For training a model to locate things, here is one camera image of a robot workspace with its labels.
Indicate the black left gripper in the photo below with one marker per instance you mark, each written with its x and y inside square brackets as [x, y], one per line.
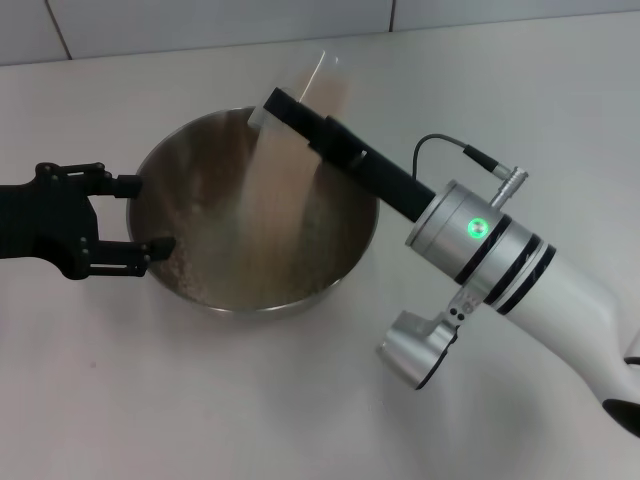
[45, 220]

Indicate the stainless steel mixing bowl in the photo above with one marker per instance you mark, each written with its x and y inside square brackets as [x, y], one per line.
[340, 235]

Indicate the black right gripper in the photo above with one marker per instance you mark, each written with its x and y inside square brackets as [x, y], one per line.
[380, 175]

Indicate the clear plastic cup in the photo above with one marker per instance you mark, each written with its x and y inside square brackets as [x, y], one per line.
[325, 62]

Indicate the white rice grains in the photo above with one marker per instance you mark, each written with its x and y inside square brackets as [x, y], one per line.
[270, 200]

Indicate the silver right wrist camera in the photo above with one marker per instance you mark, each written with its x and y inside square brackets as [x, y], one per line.
[415, 350]

